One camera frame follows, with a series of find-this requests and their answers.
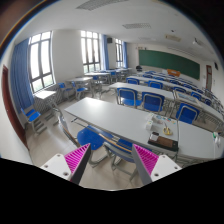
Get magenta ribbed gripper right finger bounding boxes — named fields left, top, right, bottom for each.
left=131, top=143, right=182, bottom=186

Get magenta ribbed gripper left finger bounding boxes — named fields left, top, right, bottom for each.
left=40, top=142, right=92, bottom=186

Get blue chair under desk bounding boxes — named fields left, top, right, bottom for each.
left=76, top=125, right=107, bottom=165
left=105, top=138, right=138, bottom=182

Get blue chair under front desk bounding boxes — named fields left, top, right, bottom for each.
left=76, top=125, right=107, bottom=165

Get yellow scissors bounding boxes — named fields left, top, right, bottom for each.
left=163, top=123, right=173, bottom=135

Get small white box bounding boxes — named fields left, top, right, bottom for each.
left=146, top=121, right=153, bottom=130

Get colourful flat box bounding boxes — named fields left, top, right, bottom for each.
left=153, top=115, right=176, bottom=124

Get long grey front desk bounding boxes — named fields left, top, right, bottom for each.
left=65, top=97, right=224, bottom=160

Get blue chair second row middle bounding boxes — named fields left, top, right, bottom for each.
left=142, top=92, right=165, bottom=112

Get blue chair second row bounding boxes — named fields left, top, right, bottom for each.
left=176, top=103, right=200, bottom=124
left=117, top=87, right=142, bottom=107
left=142, top=92, right=165, bottom=112

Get blue chair second row right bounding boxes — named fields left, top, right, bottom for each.
left=176, top=103, right=200, bottom=124

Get blue chair by window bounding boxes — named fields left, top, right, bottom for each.
left=21, top=109, right=47, bottom=134

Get small grey desk by window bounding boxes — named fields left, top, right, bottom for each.
left=35, top=90, right=57, bottom=112

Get blue chair second row left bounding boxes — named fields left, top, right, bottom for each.
left=117, top=87, right=142, bottom=107

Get second row grey desk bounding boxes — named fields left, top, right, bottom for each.
left=109, top=82, right=174, bottom=101

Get green chalkboard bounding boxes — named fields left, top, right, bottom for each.
left=139, top=50, right=200, bottom=80

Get blue curtain left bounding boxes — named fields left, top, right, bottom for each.
left=10, top=39, right=34, bottom=113

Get dark red door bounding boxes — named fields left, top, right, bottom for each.
left=2, top=66, right=27, bottom=145

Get large left window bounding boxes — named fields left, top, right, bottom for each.
left=29, top=31, right=54, bottom=93

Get middle window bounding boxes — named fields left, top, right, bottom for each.
left=81, top=31, right=100, bottom=73

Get far window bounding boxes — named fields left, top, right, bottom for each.
left=115, top=39, right=123, bottom=68

